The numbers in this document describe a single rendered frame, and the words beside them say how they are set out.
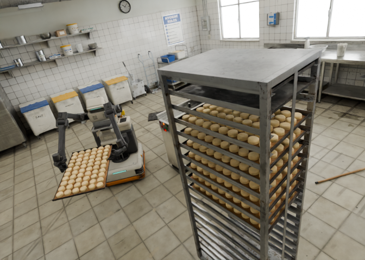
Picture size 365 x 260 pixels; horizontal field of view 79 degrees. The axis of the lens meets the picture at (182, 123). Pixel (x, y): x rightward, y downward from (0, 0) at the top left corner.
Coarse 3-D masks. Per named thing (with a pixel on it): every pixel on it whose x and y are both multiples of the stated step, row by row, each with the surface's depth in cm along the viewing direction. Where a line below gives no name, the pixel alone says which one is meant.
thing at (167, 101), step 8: (160, 72) 118; (160, 80) 122; (168, 96) 126; (168, 104) 127; (168, 112) 129; (168, 120) 133; (176, 128) 136; (176, 136) 138; (176, 144) 139; (176, 152) 143; (184, 168) 150; (184, 176) 152; (184, 184) 155; (184, 192) 160; (192, 208) 168; (192, 216) 171; (192, 224) 174; (200, 248) 190; (200, 256) 194
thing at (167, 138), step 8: (192, 104) 321; (176, 112) 305; (168, 136) 298; (168, 144) 309; (168, 152) 319; (184, 152) 301; (168, 160) 332; (176, 160) 311; (184, 160) 305; (176, 168) 330
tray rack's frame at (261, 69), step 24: (168, 72) 113; (192, 72) 102; (216, 72) 95; (240, 72) 90; (264, 72) 85; (288, 72) 83; (312, 72) 105; (264, 96) 77; (264, 120) 82; (312, 120) 116; (264, 144) 87; (264, 168) 92; (288, 168) 111; (264, 192) 98; (288, 192) 121; (264, 216) 105; (240, 240) 201; (264, 240) 113
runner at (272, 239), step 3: (270, 237) 181; (273, 237) 178; (270, 240) 179; (273, 240) 178; (276, 240) 177; (276, 243) 176; (279, 243) 176; (279, 246) 174; (285, 246) 172; (288, 246) 170; (285, 249) 171; (288, 249) 171; (291, 249) 168; (288, 252) 168; (291, 252) 168; (294, 252) 167; (294, 255) 166
